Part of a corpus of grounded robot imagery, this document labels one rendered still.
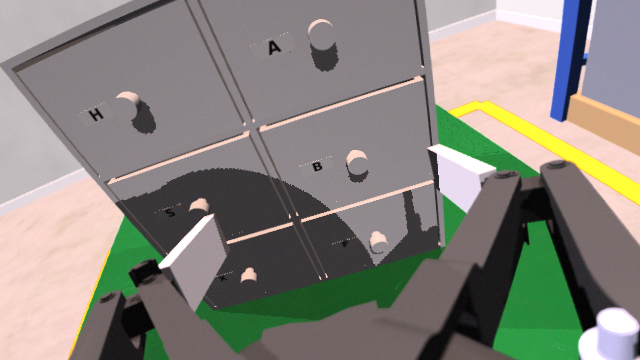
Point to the small grey chest of drawers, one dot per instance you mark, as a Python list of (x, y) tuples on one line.
[(14, 65)]

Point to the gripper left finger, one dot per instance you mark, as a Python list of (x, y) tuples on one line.
[(168, 306)]

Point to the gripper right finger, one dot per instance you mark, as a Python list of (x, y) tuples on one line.
[(466, 289)]

